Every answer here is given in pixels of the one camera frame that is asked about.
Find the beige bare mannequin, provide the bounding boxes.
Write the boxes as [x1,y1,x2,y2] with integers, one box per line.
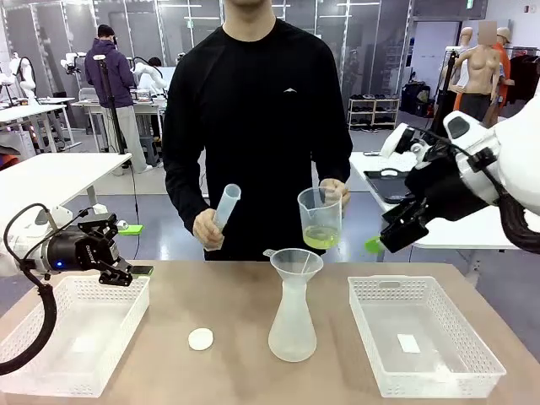
[449,20,507,123]

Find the white perforated plastic basket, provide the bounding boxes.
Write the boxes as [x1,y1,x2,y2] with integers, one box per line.
[348,276,507,398]
[0,276,152,398]

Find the black tray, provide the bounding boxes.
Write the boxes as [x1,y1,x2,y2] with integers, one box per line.
[363,167,419,206]

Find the translucent plastic Erlenmeyer flask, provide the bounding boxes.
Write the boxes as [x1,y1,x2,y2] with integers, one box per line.
[267,278,317,363]

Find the person in purple hoodie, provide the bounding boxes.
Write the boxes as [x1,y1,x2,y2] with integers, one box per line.
[84,24,149,175]

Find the black luggage bags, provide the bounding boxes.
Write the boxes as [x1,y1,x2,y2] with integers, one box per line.
[400,82,432,118]

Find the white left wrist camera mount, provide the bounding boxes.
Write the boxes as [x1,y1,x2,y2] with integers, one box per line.
[35,206,73,227]

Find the person's left hand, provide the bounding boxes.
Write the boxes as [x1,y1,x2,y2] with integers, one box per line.
[318,177,351,217]

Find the person's right forearm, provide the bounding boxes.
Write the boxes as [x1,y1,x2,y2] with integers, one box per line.
[163,168,212,223]

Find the person's right hand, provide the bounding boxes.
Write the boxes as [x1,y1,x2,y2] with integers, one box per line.
[192,208,225,251]

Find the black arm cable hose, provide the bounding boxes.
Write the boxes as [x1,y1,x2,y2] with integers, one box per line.
[497,185,540,254]
[0,203,58,376]

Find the hanging dark clothes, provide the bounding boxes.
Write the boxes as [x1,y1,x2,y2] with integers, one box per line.
[504,54,540,105]

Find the clear beaker with yellow liquid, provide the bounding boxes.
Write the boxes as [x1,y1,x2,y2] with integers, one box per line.
[297,186,343,250]

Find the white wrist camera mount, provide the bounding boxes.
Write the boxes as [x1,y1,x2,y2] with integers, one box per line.
[35,206,73,227]
[381,123,417,160]

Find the clear plastic graduated cylinder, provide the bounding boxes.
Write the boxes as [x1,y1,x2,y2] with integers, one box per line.
[212,183,242,232]

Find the translucent plastic funnel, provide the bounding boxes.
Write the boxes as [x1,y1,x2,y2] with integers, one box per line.
[262,248,325,293]

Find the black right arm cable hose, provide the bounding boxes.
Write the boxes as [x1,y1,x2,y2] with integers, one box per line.
[497,185,540,254]

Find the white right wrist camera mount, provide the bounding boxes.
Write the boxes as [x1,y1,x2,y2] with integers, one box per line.
[381,123,417,160]

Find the white mannequin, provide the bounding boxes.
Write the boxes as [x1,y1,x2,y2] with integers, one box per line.
[457,26,476,85]

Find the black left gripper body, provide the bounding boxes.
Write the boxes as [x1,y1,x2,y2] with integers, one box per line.
[46,226,122,272]

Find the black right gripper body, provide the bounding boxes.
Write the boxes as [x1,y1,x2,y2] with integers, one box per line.
[404,161,494,221]

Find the mannequin in orange clothing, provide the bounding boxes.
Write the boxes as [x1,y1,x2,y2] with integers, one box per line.
[494,26,516,102]

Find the person in black sweatshirt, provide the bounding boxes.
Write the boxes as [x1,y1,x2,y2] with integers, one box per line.
[162,0,354,262]

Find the white round flask lid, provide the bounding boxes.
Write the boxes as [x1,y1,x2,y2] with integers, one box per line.
[187,327,214,351]

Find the white shoe rack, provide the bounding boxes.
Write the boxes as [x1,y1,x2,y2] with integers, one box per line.
[348,94,401,132]

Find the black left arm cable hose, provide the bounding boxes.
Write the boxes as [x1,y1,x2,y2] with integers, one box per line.
[0,203,58,376]

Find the black tripod stand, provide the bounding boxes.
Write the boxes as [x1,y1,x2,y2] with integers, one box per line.
[91,53,127,156]

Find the person's left forearm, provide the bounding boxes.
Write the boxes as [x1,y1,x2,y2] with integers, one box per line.
[314,154,354,186]

